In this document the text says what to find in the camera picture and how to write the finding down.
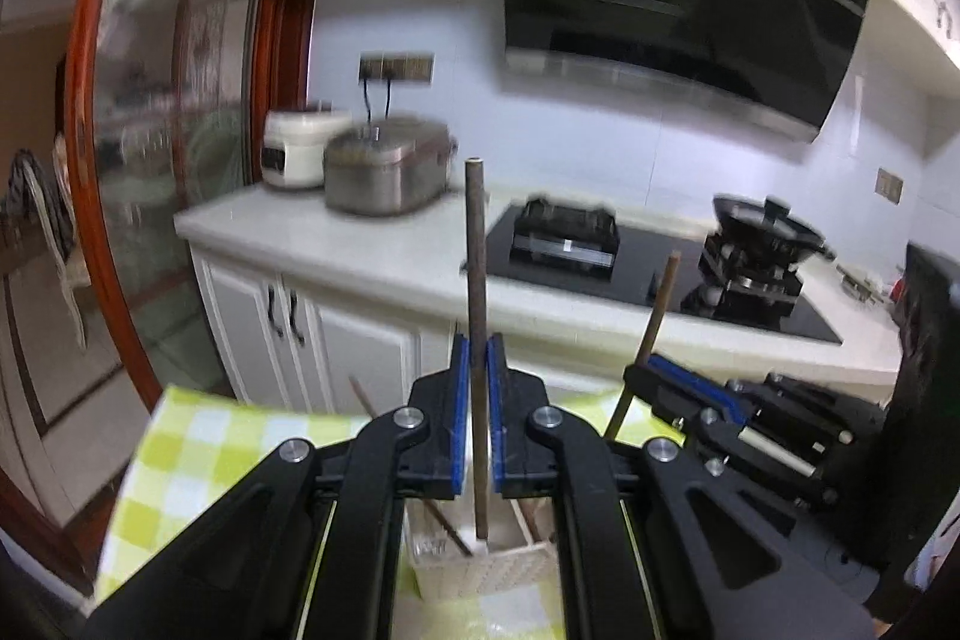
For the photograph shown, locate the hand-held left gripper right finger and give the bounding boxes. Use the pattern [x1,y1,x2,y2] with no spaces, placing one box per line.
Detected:
[485,331,886,640]

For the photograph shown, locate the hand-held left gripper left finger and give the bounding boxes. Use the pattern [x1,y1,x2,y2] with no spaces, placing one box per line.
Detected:
[79,321,473,640]

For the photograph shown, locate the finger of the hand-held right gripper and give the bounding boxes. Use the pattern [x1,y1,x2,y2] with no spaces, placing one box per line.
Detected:
[649,353,752,425]
[625,362,734,472]

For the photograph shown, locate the white perforated utensil basket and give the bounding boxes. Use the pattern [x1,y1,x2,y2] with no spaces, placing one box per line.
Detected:
[405,497,560,603]

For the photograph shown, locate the dark wooden chopstick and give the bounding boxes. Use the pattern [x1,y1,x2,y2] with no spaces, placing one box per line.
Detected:
[463,158,492,540]

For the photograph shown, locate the black burner grate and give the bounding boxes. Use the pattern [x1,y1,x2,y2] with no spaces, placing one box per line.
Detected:
[697,231,807,319]
[510,196,622,270]

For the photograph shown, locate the black glass cooktop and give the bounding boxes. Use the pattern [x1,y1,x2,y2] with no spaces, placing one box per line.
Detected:
[484,201,842,345]

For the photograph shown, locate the small metal dish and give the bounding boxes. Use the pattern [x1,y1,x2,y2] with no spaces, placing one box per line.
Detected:
[836,261,890,304]

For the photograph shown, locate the black wok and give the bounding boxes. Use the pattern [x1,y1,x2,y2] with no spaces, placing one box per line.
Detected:
[711,195,837,262]

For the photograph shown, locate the white stone countertop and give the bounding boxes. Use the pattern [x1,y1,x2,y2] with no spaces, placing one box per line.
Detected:
[174,179,905,390]

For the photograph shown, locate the silver rice cooker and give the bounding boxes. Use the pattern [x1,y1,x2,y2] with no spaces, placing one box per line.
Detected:
[322,115,458,217]

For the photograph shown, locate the green checkered tablecloth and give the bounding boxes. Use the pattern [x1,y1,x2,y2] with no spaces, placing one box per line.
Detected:
[94,383,691,640]

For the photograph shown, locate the white rice cooker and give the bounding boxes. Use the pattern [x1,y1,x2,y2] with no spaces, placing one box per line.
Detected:
[262,101,353,191]

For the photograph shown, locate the white ornate chair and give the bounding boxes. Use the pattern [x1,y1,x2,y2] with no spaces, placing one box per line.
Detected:
[11,152,92,348]

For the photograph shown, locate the sliding glass door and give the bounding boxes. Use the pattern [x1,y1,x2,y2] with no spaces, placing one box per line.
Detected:
[94,0,260,371]

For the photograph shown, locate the clothes on chair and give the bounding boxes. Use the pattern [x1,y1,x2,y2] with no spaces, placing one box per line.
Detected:
[0,149,76,259]

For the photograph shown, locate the black power cord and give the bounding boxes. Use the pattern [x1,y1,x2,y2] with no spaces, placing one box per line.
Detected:
[361,77,395,125]

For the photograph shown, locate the wall power outlet strip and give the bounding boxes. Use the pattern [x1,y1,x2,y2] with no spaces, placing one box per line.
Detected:
[358,53,436,85]

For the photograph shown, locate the red wooden door frame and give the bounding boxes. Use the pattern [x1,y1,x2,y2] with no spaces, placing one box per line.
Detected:
[64,0,320,401]

